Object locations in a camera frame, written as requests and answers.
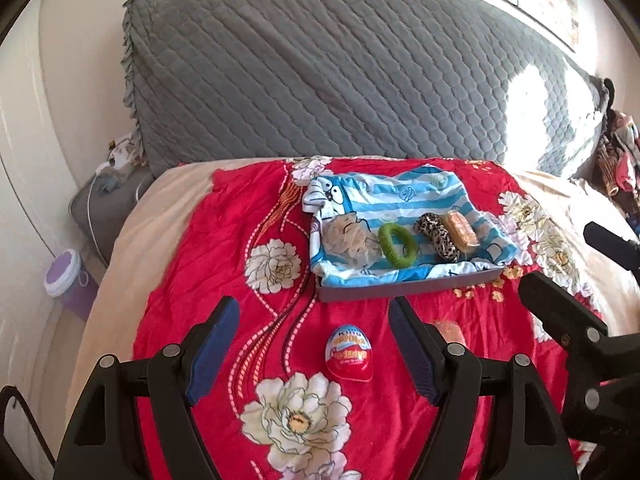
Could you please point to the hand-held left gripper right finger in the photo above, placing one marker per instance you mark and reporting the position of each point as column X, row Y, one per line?
column 415, row 350

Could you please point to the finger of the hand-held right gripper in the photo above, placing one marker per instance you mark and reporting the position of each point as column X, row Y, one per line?
column 550, row 305
column 612, row 245

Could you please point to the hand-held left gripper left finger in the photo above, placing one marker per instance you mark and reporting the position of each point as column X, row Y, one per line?
column 215, row 350

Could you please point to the grey shallow box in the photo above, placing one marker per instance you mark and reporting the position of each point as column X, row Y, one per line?
column 390, row 290

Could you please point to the green scrunchie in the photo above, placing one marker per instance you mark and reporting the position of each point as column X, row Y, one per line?
column 384, row 247

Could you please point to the leopard print scrunchie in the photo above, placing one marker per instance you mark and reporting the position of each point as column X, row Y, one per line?
column 440, row 237

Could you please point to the orange snack packet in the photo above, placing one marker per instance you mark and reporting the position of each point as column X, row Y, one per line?
column 462, row 230

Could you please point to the beige mesh scrubber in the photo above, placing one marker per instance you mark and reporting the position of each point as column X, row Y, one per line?
column 350, row 240

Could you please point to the red and white chocolate egg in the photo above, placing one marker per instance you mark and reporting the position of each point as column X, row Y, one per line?
column 350, row 355

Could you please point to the pile of colourful clothes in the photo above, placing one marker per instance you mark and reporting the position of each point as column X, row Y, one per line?
column 620, row 160

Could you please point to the red floral bedsheet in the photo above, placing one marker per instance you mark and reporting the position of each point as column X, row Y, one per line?
column 200, row 260

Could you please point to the blue striped cartoon cloth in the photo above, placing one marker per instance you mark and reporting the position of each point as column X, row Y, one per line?
column 395, row 200

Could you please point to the purple bin with white lid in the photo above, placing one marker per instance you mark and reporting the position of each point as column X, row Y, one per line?
column 70, row 290

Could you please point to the grey nightstand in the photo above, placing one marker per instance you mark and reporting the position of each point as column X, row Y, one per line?
column 105, row 215

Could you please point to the blue-grey cloth item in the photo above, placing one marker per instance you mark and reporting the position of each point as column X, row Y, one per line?
column 110, row 182

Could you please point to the floral item on nightstand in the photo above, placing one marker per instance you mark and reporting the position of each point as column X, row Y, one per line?
column 127, row 150

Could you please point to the grey quilted headboard cover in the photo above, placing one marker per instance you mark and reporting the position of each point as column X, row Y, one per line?
column 325, row 70

